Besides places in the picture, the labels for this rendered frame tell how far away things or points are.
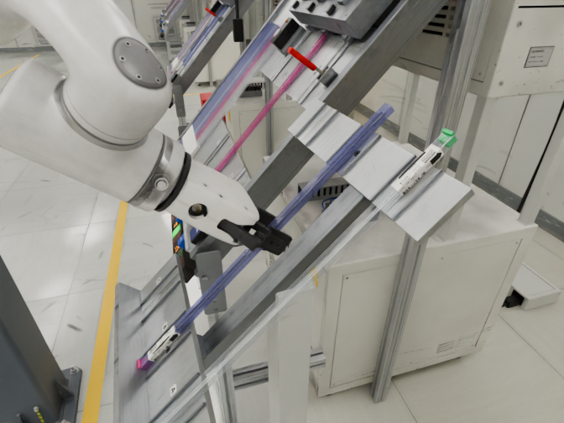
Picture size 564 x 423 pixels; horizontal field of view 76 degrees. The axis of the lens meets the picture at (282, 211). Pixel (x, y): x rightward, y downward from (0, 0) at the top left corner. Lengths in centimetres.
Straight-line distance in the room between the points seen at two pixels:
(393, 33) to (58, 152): 56
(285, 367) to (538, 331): 137
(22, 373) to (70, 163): 100
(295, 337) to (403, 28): 56
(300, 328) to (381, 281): 46
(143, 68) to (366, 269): 76
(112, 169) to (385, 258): 74
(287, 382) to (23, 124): 56
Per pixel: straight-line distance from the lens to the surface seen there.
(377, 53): 72
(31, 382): 136
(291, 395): 75
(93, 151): 36
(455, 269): 116
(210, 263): 74
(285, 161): 71
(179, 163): 39
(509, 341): 178
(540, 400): 165
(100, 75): 32
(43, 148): 38
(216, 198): 40
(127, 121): 33
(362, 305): 106
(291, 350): 64
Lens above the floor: 120
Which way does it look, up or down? 32 degrees down
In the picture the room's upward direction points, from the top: straight up
